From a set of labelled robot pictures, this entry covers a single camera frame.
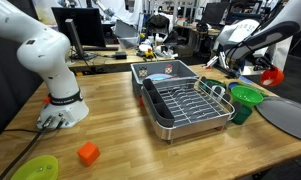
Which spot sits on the aluminium rail clamp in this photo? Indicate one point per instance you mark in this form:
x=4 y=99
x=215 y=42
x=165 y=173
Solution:
x=212 y=61

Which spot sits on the blue tape patch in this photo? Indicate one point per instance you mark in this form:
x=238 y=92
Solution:
x=246 y=79

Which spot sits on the black computer monitor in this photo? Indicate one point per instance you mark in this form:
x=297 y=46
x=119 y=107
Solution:
x=90 y=26

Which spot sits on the black backpack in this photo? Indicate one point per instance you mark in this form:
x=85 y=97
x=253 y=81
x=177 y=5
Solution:
x=158 y=21

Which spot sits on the orange cube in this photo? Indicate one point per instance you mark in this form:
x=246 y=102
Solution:
x=88 y=153

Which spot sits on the white bowl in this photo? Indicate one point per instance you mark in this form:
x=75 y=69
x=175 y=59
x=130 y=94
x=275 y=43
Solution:
x=144 y=47

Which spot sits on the gray plastic bin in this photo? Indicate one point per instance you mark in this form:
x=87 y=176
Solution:
x=155 y=68

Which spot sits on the dark green plate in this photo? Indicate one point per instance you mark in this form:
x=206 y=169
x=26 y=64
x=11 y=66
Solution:
x=210 y=83

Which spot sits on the dark green cup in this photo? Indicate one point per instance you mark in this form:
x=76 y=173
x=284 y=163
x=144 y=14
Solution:
x=241 y=115

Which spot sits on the orange plastic bowl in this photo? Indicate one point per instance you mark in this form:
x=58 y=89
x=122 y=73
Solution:
x=273 y=77

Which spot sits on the green plastic bowl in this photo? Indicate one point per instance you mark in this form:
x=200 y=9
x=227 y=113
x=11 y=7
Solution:
x=246 y=95

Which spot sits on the yellow toy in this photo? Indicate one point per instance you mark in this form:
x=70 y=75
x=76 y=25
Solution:
x=149 y=54

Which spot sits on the black power adapter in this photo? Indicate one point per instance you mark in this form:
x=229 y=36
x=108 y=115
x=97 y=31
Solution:
x=120 y=55

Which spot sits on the white mug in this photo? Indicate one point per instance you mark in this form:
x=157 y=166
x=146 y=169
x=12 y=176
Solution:
x=217 y=91

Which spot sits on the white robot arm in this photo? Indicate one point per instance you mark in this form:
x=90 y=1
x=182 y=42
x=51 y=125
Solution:
x=273 y=33

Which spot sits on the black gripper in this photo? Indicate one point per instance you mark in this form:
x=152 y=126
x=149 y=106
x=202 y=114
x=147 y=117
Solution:
x=261 y=62

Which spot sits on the gray steel dish rack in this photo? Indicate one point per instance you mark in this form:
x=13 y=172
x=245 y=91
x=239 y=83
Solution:
x=190 y=106

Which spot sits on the blue plate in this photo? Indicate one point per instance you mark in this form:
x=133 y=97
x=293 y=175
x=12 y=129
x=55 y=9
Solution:
x=233 y=85

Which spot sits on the black keyboard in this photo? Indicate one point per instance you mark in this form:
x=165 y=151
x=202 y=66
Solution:
x=100 y=48

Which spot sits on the dark flat screen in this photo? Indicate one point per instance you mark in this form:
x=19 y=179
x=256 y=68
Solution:
x=215 y=13

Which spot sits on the clear plastic tub with lid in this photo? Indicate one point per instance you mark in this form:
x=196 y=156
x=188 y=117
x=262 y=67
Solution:
x=126 y=30

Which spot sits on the gray round tray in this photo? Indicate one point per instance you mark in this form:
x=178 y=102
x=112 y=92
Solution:
x=286 y=116

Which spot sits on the wooden office desk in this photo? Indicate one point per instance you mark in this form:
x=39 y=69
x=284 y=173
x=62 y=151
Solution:
x=100 y=61

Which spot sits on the checkered marker sticker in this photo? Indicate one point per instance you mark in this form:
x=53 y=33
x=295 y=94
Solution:
x=169 y=69
x=143 y=71

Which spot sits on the light blue dish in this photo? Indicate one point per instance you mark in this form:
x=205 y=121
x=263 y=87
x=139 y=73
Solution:
x=160 y=77

